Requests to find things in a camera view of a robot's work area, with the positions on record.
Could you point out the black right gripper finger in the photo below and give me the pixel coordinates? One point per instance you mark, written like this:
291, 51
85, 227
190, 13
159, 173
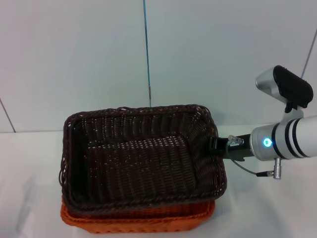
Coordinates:
213, 147

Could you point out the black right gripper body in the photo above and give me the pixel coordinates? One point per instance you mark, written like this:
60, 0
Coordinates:
245, 151

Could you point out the dark brown woven basket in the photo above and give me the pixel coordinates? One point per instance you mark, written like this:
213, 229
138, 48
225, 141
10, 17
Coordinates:
143, 163

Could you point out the orange woven plastic basket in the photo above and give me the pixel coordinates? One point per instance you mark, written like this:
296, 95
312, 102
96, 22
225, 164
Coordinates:
123, 223

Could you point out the white right camera bracket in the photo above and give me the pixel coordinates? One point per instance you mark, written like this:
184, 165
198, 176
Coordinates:
294, 115

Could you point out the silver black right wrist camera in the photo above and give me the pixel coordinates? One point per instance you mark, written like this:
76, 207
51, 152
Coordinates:
292, 86

